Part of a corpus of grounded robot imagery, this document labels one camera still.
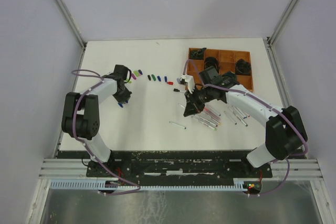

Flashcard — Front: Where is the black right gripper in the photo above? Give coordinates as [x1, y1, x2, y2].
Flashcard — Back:
[184, 86, 214, 116]

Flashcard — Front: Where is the pink highlighter pen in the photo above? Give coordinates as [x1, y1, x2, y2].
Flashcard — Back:
[204, 108, 220, 120]

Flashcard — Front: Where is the magenta capped marker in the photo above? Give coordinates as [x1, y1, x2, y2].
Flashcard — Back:
[195, 117, 218, 127]

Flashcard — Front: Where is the black capped thin marker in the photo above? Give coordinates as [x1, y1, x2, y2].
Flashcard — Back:
[224, 111, 237, 125]

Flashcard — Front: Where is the white marker black cap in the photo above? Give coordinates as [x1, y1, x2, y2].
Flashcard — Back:
[173, 89, 185, 93]

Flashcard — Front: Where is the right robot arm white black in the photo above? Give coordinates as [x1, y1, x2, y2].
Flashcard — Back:
[179, 67, 308, 177]

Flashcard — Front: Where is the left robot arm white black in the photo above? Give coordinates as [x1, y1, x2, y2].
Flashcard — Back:
[61, 65, 132, 177]

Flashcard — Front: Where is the orange wooden compartment tray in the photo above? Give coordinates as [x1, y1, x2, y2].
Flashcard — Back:
[186, 48, 254, 92]

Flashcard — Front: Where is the black cable coil middle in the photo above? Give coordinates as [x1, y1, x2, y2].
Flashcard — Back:
[204, 56, 221, 71]

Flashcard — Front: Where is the black cable bundle top-left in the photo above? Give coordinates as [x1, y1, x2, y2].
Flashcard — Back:
[190, 47, 207, 60]

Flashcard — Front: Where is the black cable bundle right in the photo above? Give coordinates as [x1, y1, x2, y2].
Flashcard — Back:
[235, 59, 252, 76]

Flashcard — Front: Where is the aluminium frame post right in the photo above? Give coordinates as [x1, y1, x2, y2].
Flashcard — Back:
[266, 0, 316, 45]

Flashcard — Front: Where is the aluminium frame post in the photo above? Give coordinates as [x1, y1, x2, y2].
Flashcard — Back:
[54, 0, 86, 48]
[266, 0, 316, 45]

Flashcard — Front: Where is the white slotted cable duct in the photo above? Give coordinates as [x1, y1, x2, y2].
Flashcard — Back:
[49, 179, 247, 192]

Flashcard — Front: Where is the aluminium frame post left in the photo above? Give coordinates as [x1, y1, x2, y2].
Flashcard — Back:
[54, 0, 86, 48]

